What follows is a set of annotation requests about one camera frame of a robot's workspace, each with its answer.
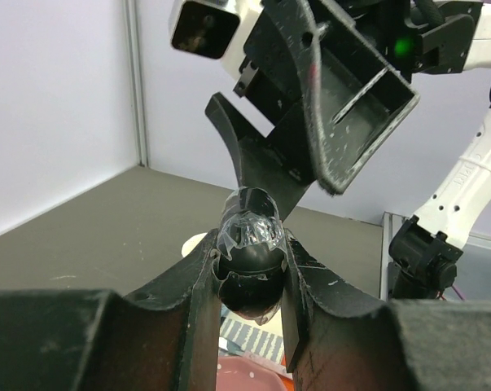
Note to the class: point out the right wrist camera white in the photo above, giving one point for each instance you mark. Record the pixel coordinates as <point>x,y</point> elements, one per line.
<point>215,30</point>

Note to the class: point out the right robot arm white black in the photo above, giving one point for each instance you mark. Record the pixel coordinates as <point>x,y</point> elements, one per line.
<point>352,232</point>

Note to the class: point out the white blue mug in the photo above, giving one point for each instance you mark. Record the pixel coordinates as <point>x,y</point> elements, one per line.
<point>191,243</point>

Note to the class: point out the colourful patchwork placemat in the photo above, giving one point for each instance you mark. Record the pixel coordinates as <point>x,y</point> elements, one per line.
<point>262,340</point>

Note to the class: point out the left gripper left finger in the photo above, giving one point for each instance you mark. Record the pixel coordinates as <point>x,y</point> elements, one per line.
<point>161,336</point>

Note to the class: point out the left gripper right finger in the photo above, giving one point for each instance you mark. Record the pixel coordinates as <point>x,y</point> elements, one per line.
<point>337,337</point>

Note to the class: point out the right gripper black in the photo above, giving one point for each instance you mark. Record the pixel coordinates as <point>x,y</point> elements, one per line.
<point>312,70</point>

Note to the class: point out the pink dotted plate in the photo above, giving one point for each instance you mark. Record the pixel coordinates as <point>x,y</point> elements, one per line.
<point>236,373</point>

